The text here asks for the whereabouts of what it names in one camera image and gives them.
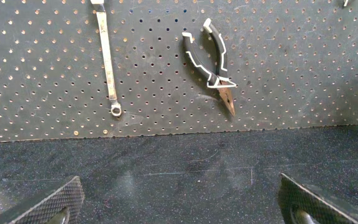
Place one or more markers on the black pegboard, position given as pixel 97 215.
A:
pixel 291 62

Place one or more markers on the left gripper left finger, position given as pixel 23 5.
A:
pixel 57 202

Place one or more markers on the black and white pliers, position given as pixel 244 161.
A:
pixel 197 63

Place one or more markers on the wrench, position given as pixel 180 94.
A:
pixel 107 62

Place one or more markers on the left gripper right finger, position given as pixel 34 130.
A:
pixel 303 199

